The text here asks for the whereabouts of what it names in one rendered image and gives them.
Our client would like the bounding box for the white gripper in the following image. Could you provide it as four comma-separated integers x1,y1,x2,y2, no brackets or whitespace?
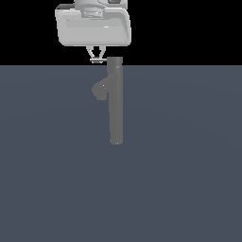
54,4,132,64

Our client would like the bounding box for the grey faucet handle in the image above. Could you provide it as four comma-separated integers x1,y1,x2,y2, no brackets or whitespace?
91,73,119,101

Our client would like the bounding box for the grey faucet post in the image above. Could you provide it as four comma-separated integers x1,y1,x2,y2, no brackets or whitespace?
106,56,124,146

